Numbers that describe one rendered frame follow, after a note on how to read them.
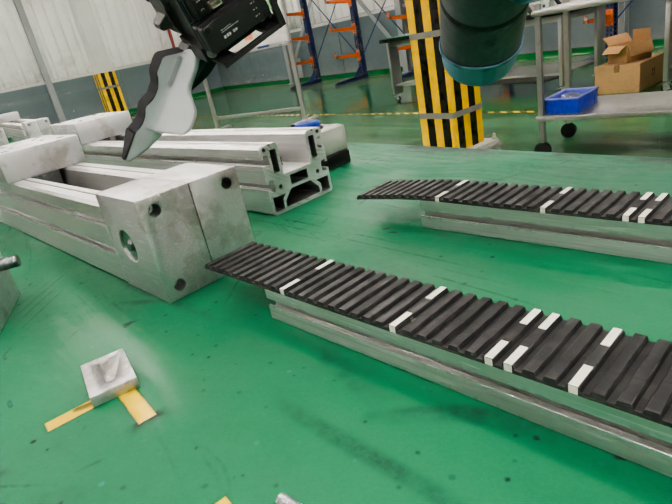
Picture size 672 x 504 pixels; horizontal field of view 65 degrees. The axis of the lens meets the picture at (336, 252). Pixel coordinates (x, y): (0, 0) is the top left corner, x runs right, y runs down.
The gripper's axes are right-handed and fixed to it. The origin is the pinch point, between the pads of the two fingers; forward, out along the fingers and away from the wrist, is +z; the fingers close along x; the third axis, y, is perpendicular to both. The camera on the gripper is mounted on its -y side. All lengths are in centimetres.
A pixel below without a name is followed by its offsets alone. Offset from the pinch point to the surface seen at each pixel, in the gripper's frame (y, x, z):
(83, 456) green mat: 16.3, 12.0, 12.7
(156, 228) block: 0.1, 14.3, 1.4
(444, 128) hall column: -194, 230, -193
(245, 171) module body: -14.2, 25.6, -11.2
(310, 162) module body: -11.3, 28.7, -18.2
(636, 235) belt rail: 27.1, 21.5, -22.8
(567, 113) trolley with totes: -118, 212, -222
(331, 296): 17.9, 14.6, -3.9
